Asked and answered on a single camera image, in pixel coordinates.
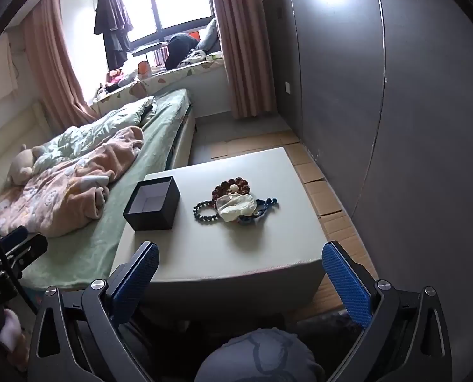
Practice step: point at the grey pillow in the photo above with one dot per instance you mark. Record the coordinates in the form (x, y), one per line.
(209, 36)

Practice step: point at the black bag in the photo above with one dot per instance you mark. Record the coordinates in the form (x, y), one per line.
(179, 49)

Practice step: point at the patterned window seat cushion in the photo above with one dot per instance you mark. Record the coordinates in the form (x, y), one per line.
(169, 79)

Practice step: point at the dark hanging clothes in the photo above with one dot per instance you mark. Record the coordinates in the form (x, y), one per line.
(113, 24)

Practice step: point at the grey wardrobe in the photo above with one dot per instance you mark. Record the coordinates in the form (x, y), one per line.
(399, 107)

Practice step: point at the window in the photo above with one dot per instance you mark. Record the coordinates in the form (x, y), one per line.
(173, 0)

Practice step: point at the person's left hand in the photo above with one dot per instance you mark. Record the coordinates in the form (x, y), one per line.
(13, 328)

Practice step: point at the pale green quilt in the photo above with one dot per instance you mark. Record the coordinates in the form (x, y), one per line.
(109, 125)

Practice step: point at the white low table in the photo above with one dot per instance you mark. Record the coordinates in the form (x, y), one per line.
(236, 254)

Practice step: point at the person's grey trouser knee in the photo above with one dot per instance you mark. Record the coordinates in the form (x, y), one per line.
(260, 358)

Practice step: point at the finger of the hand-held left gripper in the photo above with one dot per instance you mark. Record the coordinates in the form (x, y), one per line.
(14, 236)
(31, 248)

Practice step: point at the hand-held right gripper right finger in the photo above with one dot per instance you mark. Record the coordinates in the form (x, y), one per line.
(348, 286)

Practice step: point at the white wall switch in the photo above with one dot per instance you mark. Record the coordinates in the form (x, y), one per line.
(288, 87)

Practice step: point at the bed with green sheet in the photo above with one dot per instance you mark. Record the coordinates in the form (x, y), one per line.
(157, 155)

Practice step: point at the orange paper bag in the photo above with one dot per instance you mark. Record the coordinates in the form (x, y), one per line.
(144, 71)

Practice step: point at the pink printed blanket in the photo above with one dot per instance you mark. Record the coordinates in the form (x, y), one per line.
(65, 183)

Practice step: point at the black square box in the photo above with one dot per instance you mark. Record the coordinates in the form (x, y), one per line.
(153, 203)

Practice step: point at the pink curtain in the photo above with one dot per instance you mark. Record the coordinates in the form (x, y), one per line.
(57, 63)
(244, 39)

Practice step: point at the pink toys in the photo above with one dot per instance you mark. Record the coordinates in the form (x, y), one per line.
(115, 78)

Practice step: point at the beige plush toy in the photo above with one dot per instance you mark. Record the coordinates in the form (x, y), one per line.
(21, 165)

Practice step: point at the cardboard floor sheets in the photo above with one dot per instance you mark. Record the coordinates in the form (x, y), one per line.
(328, 203)

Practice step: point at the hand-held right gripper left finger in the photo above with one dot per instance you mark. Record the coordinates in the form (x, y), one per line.
(138, 276)

